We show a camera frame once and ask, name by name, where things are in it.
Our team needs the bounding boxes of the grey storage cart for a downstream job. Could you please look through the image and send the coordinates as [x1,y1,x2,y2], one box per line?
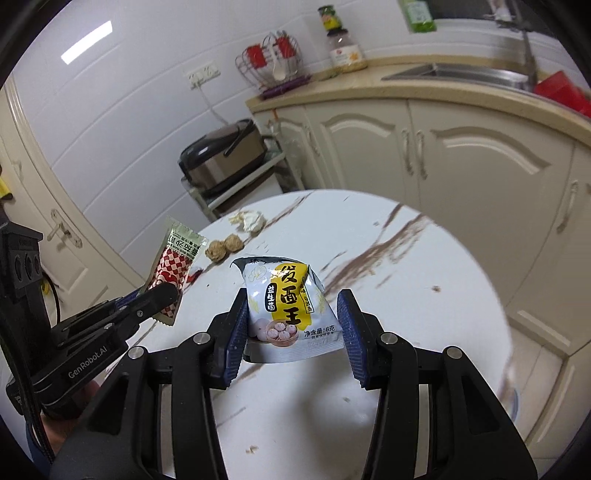
[182,122,308,222]

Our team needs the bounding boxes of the steel faucet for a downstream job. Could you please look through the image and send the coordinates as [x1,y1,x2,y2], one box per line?
[508,9,541,93]

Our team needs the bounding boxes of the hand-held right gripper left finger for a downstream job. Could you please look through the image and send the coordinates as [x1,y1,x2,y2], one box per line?
[90,288,252,480]

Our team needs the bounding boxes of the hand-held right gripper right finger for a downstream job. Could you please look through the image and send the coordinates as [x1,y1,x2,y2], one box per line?
[336,289,540,480]

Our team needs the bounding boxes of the red plastic bag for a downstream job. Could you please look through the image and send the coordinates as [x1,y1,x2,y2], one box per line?
[533,70,591,118]

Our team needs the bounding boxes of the red checkered sauce sachet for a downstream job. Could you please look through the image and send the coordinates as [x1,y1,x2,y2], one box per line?
[141,217,208,328]

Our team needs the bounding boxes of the pink white cloth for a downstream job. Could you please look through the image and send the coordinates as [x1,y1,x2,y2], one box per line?
[482,0,518,21]

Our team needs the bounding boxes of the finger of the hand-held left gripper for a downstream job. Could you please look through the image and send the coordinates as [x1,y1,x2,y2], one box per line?
[107,281,181,325]
[50,305,142,352]

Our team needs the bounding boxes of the cream panel door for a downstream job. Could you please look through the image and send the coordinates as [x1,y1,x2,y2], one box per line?
[0,85,148,305]

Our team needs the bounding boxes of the green soap bottle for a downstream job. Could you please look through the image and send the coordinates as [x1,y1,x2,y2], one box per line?
[399,0,437,34]

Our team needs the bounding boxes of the black and steel rice cooker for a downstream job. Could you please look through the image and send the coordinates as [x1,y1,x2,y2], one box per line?
[178,119,273,197]

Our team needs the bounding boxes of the crumpled white tissue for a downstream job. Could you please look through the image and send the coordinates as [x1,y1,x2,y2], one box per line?
[229,210,266,236]

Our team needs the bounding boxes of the white power cable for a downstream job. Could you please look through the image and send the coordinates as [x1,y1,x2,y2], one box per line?
[198,85,232,125]

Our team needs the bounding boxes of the black cable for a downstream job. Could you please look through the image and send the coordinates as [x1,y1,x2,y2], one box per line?
[41,271,63,326]

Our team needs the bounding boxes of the wire dish rack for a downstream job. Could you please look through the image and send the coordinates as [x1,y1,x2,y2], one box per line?
[235,30,305,93]

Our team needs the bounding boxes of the purple drip tray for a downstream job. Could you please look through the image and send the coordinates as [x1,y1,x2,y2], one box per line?
[259,76,312,100]

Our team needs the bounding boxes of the white and yellow yeast packet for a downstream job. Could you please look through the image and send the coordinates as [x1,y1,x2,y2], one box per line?
[231,256,345,364]

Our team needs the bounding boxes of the large white-lid jar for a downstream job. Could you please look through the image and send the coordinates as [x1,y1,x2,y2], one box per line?
[327,28,369,75]

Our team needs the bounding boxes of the person's left hand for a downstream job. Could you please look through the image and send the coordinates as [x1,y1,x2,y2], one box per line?
[38,413,79,464]

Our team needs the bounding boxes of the steel sink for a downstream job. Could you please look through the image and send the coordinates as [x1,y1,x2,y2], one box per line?
[381,62,532,93]

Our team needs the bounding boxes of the metal door handle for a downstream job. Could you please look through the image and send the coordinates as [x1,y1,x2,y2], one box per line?
[48,209,84,250]

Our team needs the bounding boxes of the white-framed window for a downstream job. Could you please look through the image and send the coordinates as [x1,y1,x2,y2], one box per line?
[429,0,550,24]

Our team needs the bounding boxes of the small yellow-lid jar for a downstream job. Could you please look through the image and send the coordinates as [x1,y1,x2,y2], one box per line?
[318,4,348,34]

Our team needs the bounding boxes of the white wall socket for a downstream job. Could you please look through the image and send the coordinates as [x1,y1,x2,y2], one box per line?
[187,62,221,90]

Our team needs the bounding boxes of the cream kitchen cabinet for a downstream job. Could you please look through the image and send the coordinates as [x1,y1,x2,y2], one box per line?
[245,48,591,462]

